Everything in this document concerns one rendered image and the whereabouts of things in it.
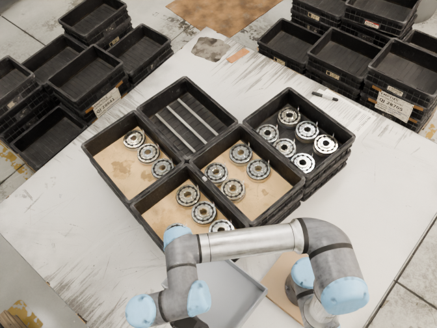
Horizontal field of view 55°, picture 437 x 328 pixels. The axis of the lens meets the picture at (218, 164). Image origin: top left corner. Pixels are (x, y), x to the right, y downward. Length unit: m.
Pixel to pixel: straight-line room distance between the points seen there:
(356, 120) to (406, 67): 0.71
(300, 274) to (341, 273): 0.44
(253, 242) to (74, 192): 1.22
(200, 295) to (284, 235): 0.27
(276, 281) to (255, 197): 0.35
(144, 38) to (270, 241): 2.32
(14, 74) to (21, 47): 1.05
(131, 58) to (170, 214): 1.55
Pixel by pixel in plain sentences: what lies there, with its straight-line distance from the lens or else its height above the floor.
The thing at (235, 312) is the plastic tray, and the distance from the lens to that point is 1.38.
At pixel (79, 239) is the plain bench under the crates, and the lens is 1.99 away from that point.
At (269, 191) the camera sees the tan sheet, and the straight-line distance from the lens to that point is 1.77.
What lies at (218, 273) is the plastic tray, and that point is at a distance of 1.42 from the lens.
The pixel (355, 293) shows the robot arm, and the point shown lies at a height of 1.37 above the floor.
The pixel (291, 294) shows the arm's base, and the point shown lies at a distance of 1.68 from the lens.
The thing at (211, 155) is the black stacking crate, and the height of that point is 0.87.
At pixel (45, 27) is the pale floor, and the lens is 4.27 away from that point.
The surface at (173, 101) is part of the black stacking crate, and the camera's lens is 2.10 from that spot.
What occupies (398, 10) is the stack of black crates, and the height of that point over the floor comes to 0.50.
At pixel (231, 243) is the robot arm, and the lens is 1.07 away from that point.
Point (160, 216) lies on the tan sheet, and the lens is 1.77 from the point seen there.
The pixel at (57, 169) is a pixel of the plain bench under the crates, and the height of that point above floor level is 0.70.
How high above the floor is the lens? 2.39
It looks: 58 degrees down
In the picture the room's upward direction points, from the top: 10 degrees counter-clockwise
